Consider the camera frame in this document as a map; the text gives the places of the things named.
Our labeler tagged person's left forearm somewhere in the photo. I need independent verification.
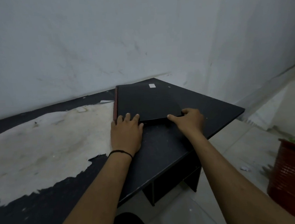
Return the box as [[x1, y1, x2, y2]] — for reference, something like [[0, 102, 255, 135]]
[[43, 150, 139, 224]]

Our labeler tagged person's right hand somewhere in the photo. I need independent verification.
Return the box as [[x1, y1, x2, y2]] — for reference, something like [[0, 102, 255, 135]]
[[166, 107, 206, 140]]

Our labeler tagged black wrist band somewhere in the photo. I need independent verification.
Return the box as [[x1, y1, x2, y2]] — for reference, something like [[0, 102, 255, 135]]
[[107, 149, 134, 162]]

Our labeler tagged red ribbed plant pot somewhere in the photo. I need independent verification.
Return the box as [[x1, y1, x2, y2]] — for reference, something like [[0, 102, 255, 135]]
[[263, 137, 295, 224]]

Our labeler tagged black worn wooden desk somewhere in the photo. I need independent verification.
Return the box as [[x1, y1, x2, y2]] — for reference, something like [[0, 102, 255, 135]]
[[0, 71, 254, 224]]

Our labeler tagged person's left hand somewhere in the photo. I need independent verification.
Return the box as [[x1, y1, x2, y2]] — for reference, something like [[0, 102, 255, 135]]
[[109, 112, 146, 159]]

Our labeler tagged black book with red spine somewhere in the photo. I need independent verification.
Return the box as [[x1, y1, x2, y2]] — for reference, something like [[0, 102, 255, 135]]
[[110, 79, 185, 126]]

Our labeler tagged person's right forearm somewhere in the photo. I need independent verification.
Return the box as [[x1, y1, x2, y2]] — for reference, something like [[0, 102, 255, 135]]
[[184, 124, 295, 224]]

